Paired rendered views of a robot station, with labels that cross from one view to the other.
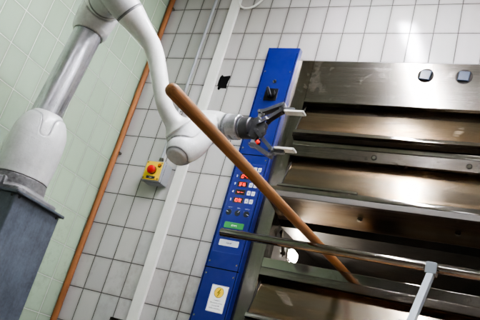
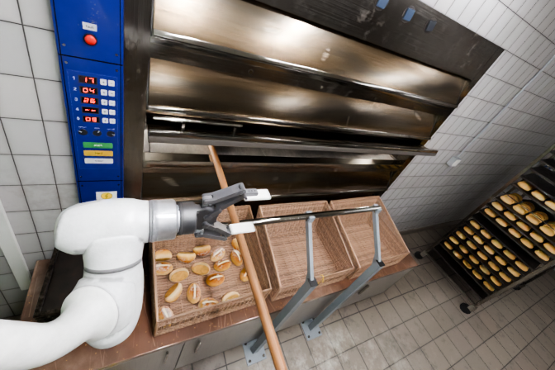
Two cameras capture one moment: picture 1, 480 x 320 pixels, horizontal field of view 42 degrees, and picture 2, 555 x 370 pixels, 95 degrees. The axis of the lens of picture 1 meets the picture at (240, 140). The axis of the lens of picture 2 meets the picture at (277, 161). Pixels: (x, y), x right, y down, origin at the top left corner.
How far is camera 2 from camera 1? 2.12 m
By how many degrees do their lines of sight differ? 84
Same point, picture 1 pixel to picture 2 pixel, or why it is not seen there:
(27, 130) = not seen: outside the picture
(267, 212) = (135, 124)
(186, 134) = (125, 324)
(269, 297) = (157, 183)
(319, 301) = (199, 177)
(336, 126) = (211, 25)
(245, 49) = not seen: outside the picture
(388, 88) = not seen: outside the picture
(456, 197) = (305, 110)
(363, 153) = (240, 65)
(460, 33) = not seen: outside the picture
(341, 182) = (216, 95)
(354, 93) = not seen: outside the picture
